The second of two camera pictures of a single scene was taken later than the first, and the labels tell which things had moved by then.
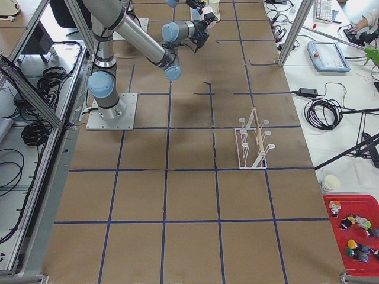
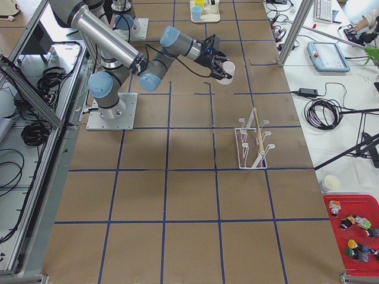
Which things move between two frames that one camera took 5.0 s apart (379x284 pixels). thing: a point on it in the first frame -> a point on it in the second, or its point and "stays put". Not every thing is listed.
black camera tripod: (366, 145) stays put
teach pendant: (327, 56) stays put
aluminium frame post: (295, 32) stays put
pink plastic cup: (206, 9) -> (228, 67)
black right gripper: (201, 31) -> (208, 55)
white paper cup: (330, 183) stays put
